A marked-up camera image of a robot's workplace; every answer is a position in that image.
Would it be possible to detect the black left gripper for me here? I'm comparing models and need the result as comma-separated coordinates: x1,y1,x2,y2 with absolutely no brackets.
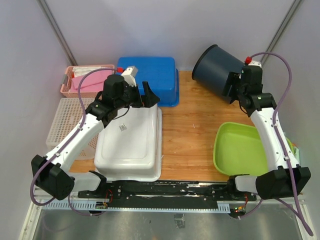
115,81,160,110

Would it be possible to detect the blue plastic tub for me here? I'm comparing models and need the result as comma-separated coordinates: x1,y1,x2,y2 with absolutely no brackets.
117,56,180,107

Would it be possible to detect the black round bucket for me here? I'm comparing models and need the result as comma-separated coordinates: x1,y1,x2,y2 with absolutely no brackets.
191,44,244,103

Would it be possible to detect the large white plastic tub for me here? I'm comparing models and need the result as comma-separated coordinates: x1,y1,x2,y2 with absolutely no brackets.
94,105,162,182

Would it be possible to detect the lime green plastic tub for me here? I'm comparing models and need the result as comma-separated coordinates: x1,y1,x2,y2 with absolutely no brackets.
212,121,293,176

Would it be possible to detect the white perforated plastic basket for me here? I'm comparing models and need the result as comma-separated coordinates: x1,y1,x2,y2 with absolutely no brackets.
45,97,98,160

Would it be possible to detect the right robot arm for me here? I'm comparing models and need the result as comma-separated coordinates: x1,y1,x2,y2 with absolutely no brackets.
222,63,311,200

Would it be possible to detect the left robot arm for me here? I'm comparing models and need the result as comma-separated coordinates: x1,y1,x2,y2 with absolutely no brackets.
29,74,160,205

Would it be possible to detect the pink folded cloth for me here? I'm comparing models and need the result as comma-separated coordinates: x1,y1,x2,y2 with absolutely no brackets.
69,70,113,93

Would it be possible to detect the white folded cloth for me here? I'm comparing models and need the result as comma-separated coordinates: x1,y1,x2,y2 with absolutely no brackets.
71,66,107,78

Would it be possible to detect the pink plastic basket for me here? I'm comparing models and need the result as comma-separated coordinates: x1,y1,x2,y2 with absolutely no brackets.
60,64,116,98

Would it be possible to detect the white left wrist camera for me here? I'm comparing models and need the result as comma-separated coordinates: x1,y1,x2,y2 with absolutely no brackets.
121,66,138,87

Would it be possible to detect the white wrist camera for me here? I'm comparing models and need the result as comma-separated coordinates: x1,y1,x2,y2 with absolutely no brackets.
121,66,138,87
244,56,262,68

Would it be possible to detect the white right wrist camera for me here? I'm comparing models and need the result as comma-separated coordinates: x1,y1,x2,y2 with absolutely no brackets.
244,56,262,68

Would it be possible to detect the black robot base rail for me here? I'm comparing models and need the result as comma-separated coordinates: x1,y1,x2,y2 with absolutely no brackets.
77,180,257,204

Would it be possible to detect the white slotted cable duct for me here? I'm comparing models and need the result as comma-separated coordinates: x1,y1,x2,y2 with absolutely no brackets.
42,200,231,214

